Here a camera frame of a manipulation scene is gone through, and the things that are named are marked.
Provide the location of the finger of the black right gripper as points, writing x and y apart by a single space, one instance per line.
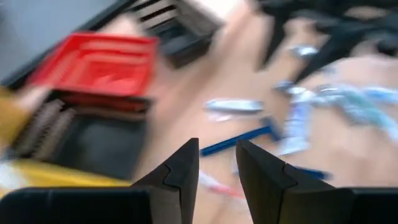
329 53
273 40

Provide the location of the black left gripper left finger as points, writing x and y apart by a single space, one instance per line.
177 180

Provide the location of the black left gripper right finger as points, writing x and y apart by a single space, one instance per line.
273 193

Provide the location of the black and silver razor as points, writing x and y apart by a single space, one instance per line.
283 86
303 50

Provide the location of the blue disposable razor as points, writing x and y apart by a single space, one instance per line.
230 142
311 173

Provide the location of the teal toothbrush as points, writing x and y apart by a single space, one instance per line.
357 105

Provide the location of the white blue toothpaste tube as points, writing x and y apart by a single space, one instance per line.
295 124

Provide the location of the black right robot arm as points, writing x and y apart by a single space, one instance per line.
385 43

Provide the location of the white printed toothpaste tube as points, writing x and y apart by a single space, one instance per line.
217 186

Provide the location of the blue toothbrush in clear wrapper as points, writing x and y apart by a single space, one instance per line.
382 95

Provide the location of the black plastic basket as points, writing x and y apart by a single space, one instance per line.
99 146
183 40

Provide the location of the yellow plastic basket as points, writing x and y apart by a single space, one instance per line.
62 175

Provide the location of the red plastic basket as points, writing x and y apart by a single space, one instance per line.
102 65

